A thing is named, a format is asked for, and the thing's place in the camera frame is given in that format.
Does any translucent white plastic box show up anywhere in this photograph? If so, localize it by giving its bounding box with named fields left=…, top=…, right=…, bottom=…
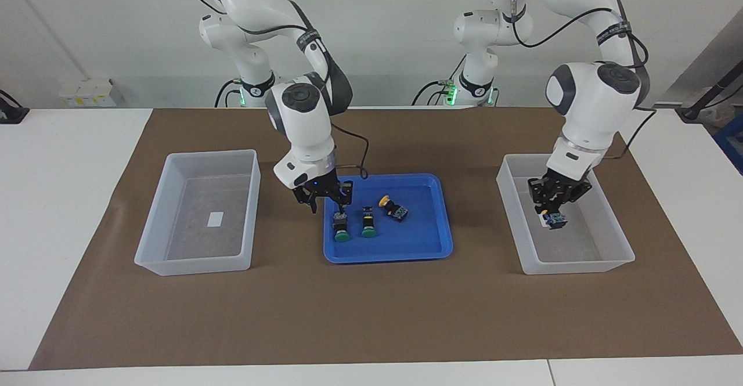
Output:
left=496, top=153, right=636, bottom=275
left=134, top=149, right=261, bottom=276

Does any blue plastic tray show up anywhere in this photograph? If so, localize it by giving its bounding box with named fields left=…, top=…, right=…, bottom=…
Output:
left=323, top=173, right=454, bottom=265

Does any brown table mat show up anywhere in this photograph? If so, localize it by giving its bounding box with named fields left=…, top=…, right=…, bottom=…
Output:
left=29, top=106, right=743, bottom=371

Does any blue plastic crate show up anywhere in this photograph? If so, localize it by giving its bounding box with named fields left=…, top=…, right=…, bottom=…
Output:
left=713, top=113, right=743, bottom=175

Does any black stand pole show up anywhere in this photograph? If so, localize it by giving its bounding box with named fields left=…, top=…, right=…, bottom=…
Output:
left=676, top=61, right=743, bottom=121

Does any white power strip box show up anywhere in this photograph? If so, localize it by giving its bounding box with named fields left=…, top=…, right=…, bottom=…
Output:
left=58, top=78, right=118, bottom=108

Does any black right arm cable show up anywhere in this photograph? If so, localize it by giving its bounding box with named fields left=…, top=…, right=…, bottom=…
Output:
left=183, top=0, right=371, bottom=181

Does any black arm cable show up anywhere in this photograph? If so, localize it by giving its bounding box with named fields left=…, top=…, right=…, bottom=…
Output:
left=183, top=0, right=371, bottom=181
left=511, top=0, right=657, bottom=160

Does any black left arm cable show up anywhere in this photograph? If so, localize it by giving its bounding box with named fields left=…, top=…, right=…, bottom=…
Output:
left=511, top=0, right=657, bottom=160

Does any black base cable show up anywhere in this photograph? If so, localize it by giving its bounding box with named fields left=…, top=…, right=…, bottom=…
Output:
left=411, top=55, right=468, bottom=107
left=214, top=80, right=241, bottom=108

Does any black bracket on table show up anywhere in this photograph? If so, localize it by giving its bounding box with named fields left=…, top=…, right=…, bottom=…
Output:
left=0, top=89, right=30, bottom=124

